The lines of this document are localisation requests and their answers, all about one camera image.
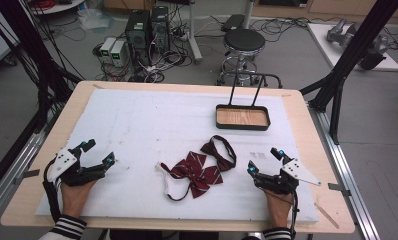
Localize person's right hand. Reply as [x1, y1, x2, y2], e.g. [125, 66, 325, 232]
[262, 189, 295, 230]

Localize computer towers on floor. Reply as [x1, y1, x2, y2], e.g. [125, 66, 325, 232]
[92, 3, 201, 84]

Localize white floor board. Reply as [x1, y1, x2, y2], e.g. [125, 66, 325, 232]
[306, 22, 398, 72]

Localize striped dark red bow tie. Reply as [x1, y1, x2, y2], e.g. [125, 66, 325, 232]
[155, 151, 225, 202]

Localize white foam mat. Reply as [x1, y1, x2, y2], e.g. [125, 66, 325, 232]
[35, 88, 320, 225]

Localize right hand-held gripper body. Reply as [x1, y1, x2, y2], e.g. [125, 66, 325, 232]
[254, 157, 322, 196]

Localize thin wooden stick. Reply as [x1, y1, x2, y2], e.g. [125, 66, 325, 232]
[314, 202, 341, 230]

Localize person's left hand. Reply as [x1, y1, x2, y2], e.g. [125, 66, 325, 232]
[60, 179, 98, 220]

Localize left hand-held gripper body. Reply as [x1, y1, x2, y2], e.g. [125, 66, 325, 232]
[46, 146, 107, 188]

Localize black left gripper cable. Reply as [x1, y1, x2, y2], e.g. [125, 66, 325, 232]
[42, 159, 63, 223]

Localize grey robot device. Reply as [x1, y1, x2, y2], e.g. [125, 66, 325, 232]
[326, 17, 391, 71]

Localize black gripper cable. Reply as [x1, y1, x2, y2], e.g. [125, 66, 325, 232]
[287, 186, 300, 240]
[42, 159, 63, 223]

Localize black flat floor device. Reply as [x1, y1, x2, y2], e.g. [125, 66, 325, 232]
[220, 13, 247, 33]

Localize black hanger stand wooden tray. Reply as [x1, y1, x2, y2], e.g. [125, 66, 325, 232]
[215, 71, 284, 131]

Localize black round stool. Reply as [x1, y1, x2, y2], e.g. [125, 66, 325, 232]
[215, 27, 267, 87]

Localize white power supply box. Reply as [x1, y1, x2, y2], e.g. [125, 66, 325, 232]
[99, 36, 117, 63]
[109, 40, 128, 68]

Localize plain dark red bow tie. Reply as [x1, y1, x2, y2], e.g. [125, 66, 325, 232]
[199, 134, 238, 173]

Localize round white table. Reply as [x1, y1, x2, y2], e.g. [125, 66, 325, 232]
[29, 0, 87, 16]

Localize black frame post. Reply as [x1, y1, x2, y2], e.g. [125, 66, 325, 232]
[299, 0, 398, 145]
[0, 0, 83, 141]

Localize grey metal table leg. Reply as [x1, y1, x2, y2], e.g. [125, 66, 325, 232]
[186, 0, 204, 65]
[242, 0, 256, 30]

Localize aluminium rail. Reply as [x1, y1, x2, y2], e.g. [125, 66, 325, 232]
[307, 101, 382, 240]
[0, 99, 66, 228]

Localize black computer tower green label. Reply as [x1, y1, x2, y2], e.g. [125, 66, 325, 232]
[124, 9, 152, 67]

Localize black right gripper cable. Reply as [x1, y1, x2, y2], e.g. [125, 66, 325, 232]
[287, 186, 300, 240]

